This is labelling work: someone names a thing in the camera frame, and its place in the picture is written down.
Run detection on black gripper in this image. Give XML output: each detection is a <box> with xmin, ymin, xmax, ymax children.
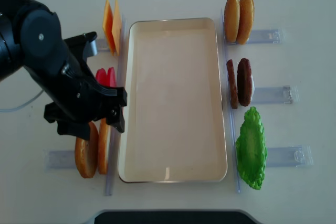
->
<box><xmin>44</xmin><ymin>31</ymin><xmax>127</xmax><ymax>140</ymax></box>

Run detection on bread slice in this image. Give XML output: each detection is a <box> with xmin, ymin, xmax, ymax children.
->
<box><xmin>98</xmin><ymin>119</ymin><xmax>111</xmax><ymax>174</ymax></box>
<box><xmin>75</xmin><ymin>122</ymin><xmax>99</xmax><ymax>178</ymax></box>

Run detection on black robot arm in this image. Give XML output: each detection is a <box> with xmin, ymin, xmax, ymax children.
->
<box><xmin>1</xmin><ymin>0</ymin><xmax>127</xmax><ymax>140</ymax></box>

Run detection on red tomato slice inner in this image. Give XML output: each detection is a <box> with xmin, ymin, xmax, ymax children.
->
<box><xmin>107</xmin><ymin>67</ymin><xmax>117</xmax><ymax>88</ymax></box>

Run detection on red tomato slice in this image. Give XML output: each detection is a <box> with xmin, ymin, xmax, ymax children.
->
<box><xmin>107</xmin><ymin>67</ymin><xmax>117</xmax><ymax>88</ymax></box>
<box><xmin>96</xmin><ymin>68</ymin><xmax>108</xmax><ymax>86</ymax></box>

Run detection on red tomato slice outer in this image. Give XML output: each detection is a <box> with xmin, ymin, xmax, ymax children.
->
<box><xmin>96</xmin><ymin>68</ymin><xmax>108</xmax><ymax>86</ymax></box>

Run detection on clear holder bread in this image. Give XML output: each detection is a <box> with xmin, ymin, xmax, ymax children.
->
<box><xmin>44</xmin><ymin>150</ymin><xmax>76</xmax><ymax>170</ymax></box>

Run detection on clear holder cheese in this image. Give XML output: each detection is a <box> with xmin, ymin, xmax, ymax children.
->
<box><xmin>96</xmin><ymin>39</ymin><xmax>110</xmax><ymax>52</ymax></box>

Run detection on orange cheese slice outer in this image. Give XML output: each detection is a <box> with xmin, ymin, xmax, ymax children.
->
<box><xmin>102</xmin><ymin>0</ymin><xmax>115</xmax><ymax>55</ymax></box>

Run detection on orange cheese slice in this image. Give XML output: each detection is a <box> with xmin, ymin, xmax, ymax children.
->
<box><xmin>102</xmin><ymin>0</ymin><xmax>115</xmax><ymax>55</ymax></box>
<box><xmin>112</xmin><ymin>0</ymin><xmax>122</xmax><ymax>55</ymax></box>

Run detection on orange cheese slice inner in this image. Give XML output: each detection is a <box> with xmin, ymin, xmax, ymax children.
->
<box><xmin>112</xmin><ymin>0</ymin><xmax>122</xmax><ymax>55</ymax></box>

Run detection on brown meat patty thin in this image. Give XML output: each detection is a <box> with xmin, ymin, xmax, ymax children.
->
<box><xmin>226</xmin><ymin>59</ymin><xmax>239</xmax><ymax>109</ymax></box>

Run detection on green lettuce leaf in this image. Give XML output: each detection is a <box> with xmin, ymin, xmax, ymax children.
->
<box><xmin>236</xmin><ymin>106</ymin><xmax>267</xmax><ymax>190</ymax></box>

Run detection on brown meat patty thick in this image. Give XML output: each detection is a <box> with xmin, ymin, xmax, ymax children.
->
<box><xmin>237</xmin><ymin>58</ymin><xmax>253</xmax><ymax>106</ymax></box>

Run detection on clear holder lettuce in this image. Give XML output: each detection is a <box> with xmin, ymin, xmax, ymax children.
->
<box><xmin>266</xmin><ymin>145</ymin><xmax>314</xmax><ymax>168</ymax></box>

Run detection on cream rectangular tray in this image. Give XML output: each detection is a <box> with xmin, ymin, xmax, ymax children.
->
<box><xmin>118</xmin><ymin>18</ymin><xmax>227</xmax><ymax>183</ymax></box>

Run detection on black base panel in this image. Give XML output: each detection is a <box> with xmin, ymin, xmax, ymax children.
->
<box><xmin>94</xmin><ymin>210</ymin><xmax>255</xmax><ymax>223</ymax></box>

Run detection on golden bun half left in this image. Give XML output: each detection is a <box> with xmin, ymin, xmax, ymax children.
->
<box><xmin>224</xmin><ymin>0</ymin><xmax>240</xmax><ymax>42</ymax></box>

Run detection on golden bun half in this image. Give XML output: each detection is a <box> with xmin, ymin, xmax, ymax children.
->
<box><xmin>224</xmin><ymin>0</ymin><xmax>240</xmax><ymax>42</ymax></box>
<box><xmin>236</xmin><ymin>0</ymin><xmax>255</xmax><ymax>45</ymax></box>

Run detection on golden bun half right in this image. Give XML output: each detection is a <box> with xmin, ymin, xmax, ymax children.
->
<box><xmin>236</xmin><ymin>0</ymin><xmax>255</xmax><ymax>45</ymax></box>

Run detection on clear holder bun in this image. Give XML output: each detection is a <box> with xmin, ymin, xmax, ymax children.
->
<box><xmin>225</xmin><ymin>27</ymin><xmax>286</xmax><ymax>46</ymax></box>

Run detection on clear holder patty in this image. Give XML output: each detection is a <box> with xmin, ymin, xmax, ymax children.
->
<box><xmin>251</xmin><ymin>86</ymin><xmax>300</xmax><ymax>104</ymax></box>

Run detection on clear acrylic rail left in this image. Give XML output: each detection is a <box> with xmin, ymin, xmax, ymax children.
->
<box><xmin>104</xmin><ymin>14</ymin><xmax>127</xmax><ymax>196</ymax></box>

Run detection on clear acrylic rail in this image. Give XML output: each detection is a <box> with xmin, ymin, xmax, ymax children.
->
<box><xmin>104</xmin><ymin>14</ymin><xmax>127</xmax><ymax>196</ymax></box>
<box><xmin>221</xmin><ymin>8</ymin><xmax>241</xmax><ymax>194</ymax></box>

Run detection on white cable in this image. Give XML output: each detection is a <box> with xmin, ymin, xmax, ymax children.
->
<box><xmin>0</xmin><ymin>89</ymin><xmax>44</xmax><ymax>112</ymax></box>

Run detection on clear acrylic rail right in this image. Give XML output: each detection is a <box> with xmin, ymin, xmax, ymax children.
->
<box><xmin>221</xmin><ymin>8</ymin><xmax>241</xmax><ymax>194</ymax></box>

